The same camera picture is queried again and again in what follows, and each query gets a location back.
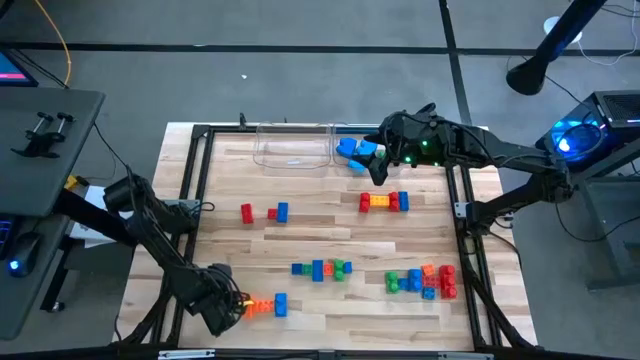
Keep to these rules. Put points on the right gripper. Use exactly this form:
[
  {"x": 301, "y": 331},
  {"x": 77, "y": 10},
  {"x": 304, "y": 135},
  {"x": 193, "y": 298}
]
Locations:
[{"x": 415, "y": 135}]

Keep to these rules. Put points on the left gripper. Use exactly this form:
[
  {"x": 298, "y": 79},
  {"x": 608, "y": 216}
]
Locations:
[{"x": 215, "y": 310}]

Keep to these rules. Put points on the large light blue block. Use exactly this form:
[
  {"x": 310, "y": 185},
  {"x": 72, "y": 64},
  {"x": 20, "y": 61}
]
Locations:
[{"x": 358, "y": 166}]

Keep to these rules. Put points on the long light blue block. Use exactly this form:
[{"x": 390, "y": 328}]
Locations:
[{"x": 350, "y": 147}]

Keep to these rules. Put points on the large red block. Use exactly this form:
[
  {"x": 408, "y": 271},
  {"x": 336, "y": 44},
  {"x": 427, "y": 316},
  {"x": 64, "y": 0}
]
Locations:
[
  {"x": 448, "y": 281},
  {"x": 364, "y": 202},
  {"x": 394, "y": 201}
]

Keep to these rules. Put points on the small blue square block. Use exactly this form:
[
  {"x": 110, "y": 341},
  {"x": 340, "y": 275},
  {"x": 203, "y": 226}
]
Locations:
[
  {"x": 347, "y": 267},
  {"x": 403, "y": 284},
  {"x": 428, "y": 293},
  {"x": 297, "y": 269}
]

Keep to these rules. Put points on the small green square block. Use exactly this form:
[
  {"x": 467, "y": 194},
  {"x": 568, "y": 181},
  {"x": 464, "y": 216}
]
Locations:
[{"x": 306, "y": 269}]

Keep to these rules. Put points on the blue eight-stud block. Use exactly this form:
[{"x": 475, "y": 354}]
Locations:
[{"x": 317, "y": 270}]

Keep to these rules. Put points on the red eight-stud block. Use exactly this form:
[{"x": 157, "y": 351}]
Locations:
[
  {"x": 431, "y": 282},
  {"x": 246, "y": 213}
]

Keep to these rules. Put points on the small orange square block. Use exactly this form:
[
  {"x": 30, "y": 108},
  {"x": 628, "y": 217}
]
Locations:
[
  {"x": 328, "y": 269},
  {"x": 428, "y": 270}
]

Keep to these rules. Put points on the small red square block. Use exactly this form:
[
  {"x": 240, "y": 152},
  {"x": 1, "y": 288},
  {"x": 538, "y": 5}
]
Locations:
[{"x": 272, "y": 214}]

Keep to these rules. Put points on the large green block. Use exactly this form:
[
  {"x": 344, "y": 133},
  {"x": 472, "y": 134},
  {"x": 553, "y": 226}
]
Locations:
[
  {"x": 339, "y": 264},
  {"x": 339, "y": 276},
  {"x": 392, "y": 282}
]

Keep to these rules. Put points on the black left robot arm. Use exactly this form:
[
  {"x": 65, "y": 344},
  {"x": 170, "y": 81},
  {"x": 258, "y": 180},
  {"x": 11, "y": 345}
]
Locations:
[{"x": 165, "y": 250}]

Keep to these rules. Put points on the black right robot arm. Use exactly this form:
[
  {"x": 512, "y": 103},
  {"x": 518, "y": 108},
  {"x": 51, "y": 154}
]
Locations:
[{"x": 505, "y": 150}]

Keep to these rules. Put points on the clear plastic bin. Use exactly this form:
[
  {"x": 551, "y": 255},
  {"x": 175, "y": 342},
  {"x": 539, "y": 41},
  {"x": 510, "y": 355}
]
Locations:
[
  {"x": 345, "y": 131},
  {"x": 270, "y": 150}
]

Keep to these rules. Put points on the silver mounting plate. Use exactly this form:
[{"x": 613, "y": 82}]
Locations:
[
  {"x": 182, "y": 202},
  {"x": 461, "y": 210}
]

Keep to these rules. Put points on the white box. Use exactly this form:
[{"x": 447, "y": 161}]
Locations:
[{"x": 82, "y": 235}]

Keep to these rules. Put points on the black stand leg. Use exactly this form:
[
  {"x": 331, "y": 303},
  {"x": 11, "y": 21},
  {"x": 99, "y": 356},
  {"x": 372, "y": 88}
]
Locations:
[{"x": 90, "y": 215}]

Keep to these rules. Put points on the black caster wheel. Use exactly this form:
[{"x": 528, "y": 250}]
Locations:
[{"x": 57, "y": 306}]

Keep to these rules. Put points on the small yellow object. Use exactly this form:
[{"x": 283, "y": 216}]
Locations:
[{"x": 72, "y": 182}]

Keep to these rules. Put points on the black stand pole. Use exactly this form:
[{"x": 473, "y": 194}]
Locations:
[{"x": 555, "y": 45}]

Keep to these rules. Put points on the black computer mouse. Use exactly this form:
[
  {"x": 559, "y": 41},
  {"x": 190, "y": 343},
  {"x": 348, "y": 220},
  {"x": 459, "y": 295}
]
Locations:
[{"x": 24, "y": 255}]

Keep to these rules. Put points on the computer case with blue lights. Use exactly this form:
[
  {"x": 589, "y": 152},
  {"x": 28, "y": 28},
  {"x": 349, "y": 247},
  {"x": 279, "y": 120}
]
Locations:
[{"x": 600, "y": 125}]

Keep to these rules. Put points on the dark grey side desk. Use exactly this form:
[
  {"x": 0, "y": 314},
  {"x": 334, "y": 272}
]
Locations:
[{"x": 45, "y": 170}]

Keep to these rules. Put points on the black keyboard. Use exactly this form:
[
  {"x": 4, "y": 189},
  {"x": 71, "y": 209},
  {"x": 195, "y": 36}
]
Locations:
[{"x": 4, "y": 240}]

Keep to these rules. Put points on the grey cabinet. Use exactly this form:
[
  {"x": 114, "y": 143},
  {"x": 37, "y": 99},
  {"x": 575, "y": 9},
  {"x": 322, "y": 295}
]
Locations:
[{"x": 615, "y": 225}]

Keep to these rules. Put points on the black desk clamp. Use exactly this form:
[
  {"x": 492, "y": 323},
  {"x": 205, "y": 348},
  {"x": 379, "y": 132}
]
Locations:
[{"x": 42, "y": 137}]

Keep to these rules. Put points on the computer monitor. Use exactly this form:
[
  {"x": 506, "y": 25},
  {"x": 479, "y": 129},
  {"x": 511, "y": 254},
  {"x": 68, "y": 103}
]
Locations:
[{"x": 12, "y": 70}]

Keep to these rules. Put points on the silver bottom bracket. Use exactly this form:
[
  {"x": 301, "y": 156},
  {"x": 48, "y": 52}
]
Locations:
[
  {"x": 465, "y": 356},
  {"x": 186, "y": 354}
]

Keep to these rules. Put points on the black frame knob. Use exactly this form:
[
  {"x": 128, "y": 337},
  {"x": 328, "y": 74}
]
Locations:
[{"x": 242, "y": 120}]

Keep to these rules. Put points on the black aluminium table frame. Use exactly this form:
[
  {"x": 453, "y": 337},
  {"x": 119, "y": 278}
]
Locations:
[{"x": 225, "y": 129}]

